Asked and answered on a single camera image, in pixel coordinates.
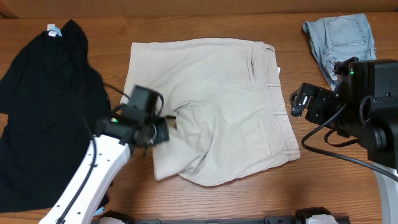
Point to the folded light blue jeans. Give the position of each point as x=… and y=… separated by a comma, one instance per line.
x=336, y=39

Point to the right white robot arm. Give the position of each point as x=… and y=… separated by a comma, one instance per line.
x=363, y=109

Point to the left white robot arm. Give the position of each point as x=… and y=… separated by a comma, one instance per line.
x=109, y=150

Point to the black t-shirt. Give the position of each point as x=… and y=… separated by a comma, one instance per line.
x=52, y=98

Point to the beige shorts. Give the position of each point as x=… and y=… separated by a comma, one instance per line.
x=226, y=98

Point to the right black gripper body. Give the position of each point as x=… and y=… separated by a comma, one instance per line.
x=304, y=101

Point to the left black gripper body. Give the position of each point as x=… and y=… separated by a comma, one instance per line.
x=162, y=132

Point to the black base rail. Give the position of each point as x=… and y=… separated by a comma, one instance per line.
x=302, y=216

